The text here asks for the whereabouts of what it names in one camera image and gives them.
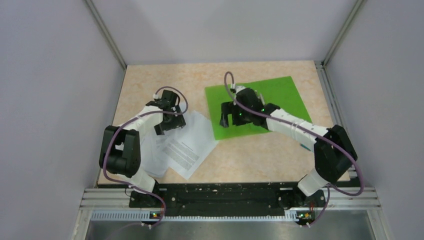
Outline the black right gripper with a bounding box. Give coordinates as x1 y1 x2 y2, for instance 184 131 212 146
221 100 253 127

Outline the white printed paper sheet front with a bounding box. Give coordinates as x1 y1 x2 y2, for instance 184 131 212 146
158 111 219 180

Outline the green plastic clip folder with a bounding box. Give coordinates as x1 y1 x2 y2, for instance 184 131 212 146
204 76 313 141

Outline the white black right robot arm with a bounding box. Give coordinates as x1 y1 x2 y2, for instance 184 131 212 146
219 84 358 206

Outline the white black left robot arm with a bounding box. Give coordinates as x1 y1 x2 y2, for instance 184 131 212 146
99 90 186 210

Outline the teal block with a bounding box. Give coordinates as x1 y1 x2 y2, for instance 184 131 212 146
300 144 311 152

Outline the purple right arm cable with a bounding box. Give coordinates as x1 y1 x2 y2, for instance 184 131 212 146
224 71 365 229

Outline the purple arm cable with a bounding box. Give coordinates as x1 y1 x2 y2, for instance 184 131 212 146
102 86 189 229
224 71 365 229

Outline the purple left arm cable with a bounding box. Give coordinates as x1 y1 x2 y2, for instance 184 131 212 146
102 86 189 229

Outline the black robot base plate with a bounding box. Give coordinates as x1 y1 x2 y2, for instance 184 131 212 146
97 181 362 218

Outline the aluminium corner post left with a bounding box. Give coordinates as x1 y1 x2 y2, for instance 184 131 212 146
83 0 128 71

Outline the aluminium corner post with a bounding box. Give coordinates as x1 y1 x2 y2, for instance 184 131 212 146
83 0 128 71
321 0 367 68

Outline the aluminium corner post right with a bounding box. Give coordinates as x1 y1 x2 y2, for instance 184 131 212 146
321 0 367 68

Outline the aluminium frame rail front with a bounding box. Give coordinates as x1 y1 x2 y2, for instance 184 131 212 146
72 184 389 240

